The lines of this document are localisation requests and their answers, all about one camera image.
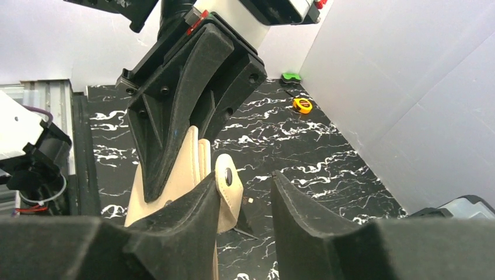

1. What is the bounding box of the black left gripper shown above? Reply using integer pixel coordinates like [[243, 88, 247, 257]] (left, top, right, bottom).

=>
[[116, 11, 267, 202]]

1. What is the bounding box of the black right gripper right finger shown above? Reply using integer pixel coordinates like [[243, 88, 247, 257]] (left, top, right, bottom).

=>
[[270, 171, 494, 279]]

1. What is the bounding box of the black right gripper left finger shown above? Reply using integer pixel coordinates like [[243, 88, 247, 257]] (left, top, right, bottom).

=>
[[1, 173, 220, 279]]

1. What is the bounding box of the beige card holder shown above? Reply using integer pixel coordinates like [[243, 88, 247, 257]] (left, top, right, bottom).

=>
[[123, 125, 245, 280]]

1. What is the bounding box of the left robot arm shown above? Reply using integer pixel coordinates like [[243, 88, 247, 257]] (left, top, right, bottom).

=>
[[79, 1, 323, 202]]

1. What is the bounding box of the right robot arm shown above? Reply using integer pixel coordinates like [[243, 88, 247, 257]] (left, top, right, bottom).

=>
[[1, 95, 494, 279]]

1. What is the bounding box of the green plastic object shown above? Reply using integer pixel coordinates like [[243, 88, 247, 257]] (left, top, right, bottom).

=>
[[281, 72, 302, 84]]

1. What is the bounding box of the yellow tape measure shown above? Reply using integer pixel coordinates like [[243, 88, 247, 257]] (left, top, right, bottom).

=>
[[292, 98, 313, 114]]

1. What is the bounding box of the black plastic toolbox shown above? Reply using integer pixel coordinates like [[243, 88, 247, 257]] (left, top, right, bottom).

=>
[[407, 195, 494, 220]]

